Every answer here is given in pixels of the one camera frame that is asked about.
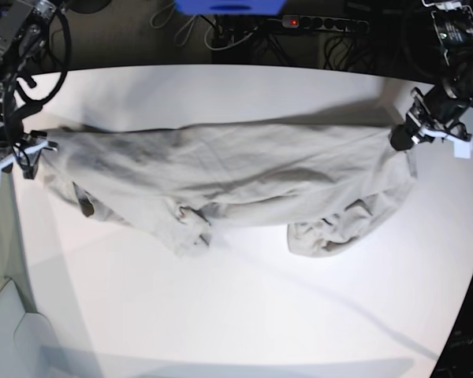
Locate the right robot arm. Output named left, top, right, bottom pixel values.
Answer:
left=0, top=1, right=72, bottom=186

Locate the blue box top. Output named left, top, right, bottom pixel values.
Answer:
left=174, top=0, right=286, bottom=16

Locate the black power strip red switch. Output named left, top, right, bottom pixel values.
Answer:
left=281, top=15, right=370, bottom=34

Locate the beige t-shirt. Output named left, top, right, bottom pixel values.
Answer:
left=41, top=123, right=416, bottom=258

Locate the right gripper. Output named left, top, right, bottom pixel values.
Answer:
left=0, top=132, right=58, bottom=186

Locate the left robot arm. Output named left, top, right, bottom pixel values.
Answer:
left=389, top=1, right=473, bottom=159

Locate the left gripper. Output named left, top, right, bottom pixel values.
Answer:
left=389, top=88, right=473, bottom=159

